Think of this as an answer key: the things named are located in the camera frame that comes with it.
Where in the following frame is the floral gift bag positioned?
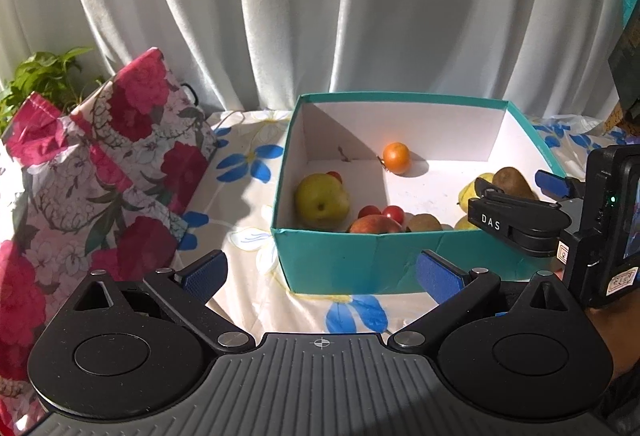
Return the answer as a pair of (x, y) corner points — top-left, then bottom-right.
(0, 47), (218, 422)

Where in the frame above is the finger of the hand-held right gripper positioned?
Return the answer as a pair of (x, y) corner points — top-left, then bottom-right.
(467, 177), (573, 258)
(534, 169), (588, 201)

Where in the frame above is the person's right forearm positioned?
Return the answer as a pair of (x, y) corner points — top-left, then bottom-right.
(585, 301), (640, 434)

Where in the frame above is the white curtain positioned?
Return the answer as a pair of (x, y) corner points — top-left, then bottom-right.
(0, 0), (631, 117)

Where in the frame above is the dark green gift bag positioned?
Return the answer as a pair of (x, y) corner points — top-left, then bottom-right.
(607, 11), (640, 139)

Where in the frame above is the large red apple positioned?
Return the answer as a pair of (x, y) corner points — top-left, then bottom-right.
(348, 214), (404, 235)

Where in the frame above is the yellow pear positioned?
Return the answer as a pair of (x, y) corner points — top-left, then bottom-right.
(455, 172), (496, 232)
(294, 172), (351, 231)

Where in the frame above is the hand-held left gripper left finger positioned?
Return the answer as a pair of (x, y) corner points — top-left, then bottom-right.
(67, 249), (255, 353)

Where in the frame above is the teal cardboard box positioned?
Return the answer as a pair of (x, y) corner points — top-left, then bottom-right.
(270, 91), (568, 295)

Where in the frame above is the green leafy plant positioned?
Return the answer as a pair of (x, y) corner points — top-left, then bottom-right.
(0, 47), (108, 137)

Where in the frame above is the brown kiwi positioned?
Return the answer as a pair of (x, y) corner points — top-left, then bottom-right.
(491, 167), (540, 201)
(406, 213), (444, 233)

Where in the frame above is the blue flower tablecloth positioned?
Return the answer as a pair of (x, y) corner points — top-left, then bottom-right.
(180, 108), (616, 334)

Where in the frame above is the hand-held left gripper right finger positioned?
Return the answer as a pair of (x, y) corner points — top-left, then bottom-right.
(387, 249), (583, 352)

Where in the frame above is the orange patterned cloth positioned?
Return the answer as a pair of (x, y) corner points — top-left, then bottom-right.
(602, 103), (631, 133)

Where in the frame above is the orange tangerine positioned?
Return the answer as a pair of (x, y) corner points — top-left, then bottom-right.
(382, 142), (412, 175)

